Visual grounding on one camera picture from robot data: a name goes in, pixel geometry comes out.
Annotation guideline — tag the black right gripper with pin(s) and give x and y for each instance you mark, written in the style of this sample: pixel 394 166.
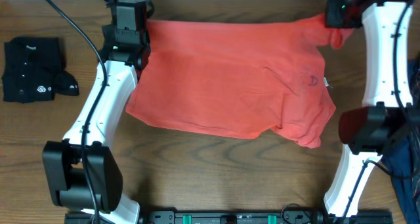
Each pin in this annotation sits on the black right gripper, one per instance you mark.
pixel 330 20

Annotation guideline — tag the folded black polo shirt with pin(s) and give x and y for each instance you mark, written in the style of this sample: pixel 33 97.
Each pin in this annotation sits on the folded black polo shirt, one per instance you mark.
pixel 35 70

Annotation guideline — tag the dark blue garment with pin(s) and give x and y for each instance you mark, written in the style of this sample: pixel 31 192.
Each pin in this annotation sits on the dark blue garment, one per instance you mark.
pixel 403 161

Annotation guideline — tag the red printed t-shirt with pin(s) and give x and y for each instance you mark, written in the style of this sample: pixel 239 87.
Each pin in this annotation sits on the red printed t-shirt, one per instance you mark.
pixel 238 80

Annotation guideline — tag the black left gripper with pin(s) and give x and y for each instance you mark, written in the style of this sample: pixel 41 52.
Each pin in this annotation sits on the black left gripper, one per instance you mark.
pixel 111 31

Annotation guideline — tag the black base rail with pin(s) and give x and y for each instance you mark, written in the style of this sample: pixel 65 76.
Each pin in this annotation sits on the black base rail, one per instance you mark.
pixel 288 216

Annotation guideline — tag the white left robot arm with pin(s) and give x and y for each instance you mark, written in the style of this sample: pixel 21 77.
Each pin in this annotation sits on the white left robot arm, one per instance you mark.
pixel 81 171

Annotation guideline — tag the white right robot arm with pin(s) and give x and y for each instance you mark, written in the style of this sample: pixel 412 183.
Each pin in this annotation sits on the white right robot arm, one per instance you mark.
pixel 387 114

